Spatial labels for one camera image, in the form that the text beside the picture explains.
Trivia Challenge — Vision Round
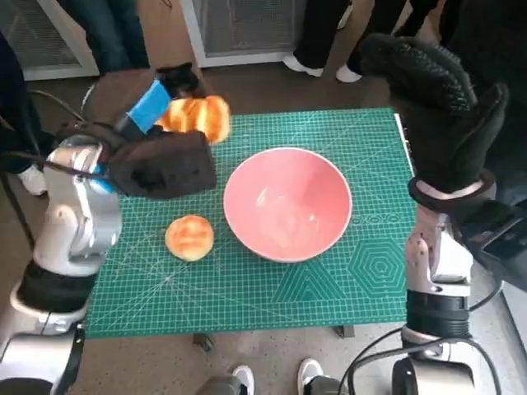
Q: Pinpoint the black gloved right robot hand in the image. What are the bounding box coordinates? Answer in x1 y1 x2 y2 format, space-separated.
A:
360 33 511 194

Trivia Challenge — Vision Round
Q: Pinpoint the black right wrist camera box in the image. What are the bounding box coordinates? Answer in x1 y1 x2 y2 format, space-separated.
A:
456 197 527 289

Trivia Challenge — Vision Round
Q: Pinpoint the round toy bread bun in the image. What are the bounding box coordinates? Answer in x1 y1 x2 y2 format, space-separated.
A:
164 214 215 263

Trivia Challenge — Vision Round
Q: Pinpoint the green cutting mat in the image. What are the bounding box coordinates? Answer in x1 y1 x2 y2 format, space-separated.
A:
84 107 417 339

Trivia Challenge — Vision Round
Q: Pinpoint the pink bowl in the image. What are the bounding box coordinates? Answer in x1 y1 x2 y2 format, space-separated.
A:
223 147 354 264

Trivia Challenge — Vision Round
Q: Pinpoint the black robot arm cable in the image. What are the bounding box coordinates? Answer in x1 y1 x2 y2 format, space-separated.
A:
26 89 91 127
469 279 506 312
341 327 407 395
0 151 108 179

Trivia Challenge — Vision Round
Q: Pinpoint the long braided toy bread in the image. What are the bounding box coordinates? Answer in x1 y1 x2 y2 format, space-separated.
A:
156 95 231 145

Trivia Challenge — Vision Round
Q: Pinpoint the white mesh-front cabinet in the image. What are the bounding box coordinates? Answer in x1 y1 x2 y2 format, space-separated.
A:
191 0 308 69
0 0 100 81

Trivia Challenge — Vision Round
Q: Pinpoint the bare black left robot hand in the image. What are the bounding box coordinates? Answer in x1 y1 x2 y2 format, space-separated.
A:
110 61 203 144

